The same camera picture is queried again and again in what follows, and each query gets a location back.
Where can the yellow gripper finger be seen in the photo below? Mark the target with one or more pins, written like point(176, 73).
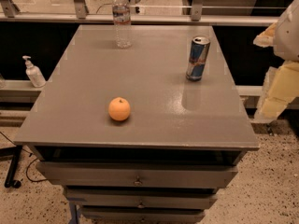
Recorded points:
point(280, 88)
point(266, 38)

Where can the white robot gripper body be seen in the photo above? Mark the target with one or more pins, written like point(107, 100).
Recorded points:
point(288, 34)

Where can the blue silver redbull can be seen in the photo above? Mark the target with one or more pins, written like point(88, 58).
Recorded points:
point(197, 59)

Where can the grey drawer cabinet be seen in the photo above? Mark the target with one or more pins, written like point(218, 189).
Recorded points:
point(173, 121)

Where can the clear plastic water bottle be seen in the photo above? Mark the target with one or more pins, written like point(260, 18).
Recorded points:
point(122, 21)

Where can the orange fruit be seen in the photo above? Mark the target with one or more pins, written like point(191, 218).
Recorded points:
point(119, 109)

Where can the top grey drawer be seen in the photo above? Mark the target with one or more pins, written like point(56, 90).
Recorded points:
point(133, 175)

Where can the grey drawer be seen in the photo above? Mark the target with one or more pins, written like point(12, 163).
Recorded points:
point(143, 215)
point(133, 175)
point(140, 198)

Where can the middle grey drawer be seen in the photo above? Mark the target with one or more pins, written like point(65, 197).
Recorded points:
point(140, 198)

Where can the bottom grey drawer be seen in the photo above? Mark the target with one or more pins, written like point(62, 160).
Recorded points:
point(143, 215)

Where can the white pump dispenser bottle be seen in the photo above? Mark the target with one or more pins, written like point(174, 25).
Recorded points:
point(34, 73)

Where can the black stand leg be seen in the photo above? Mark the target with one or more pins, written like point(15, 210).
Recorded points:
point(14, 154)

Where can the metal railing frame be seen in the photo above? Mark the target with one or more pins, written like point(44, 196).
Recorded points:
point(205, 12)

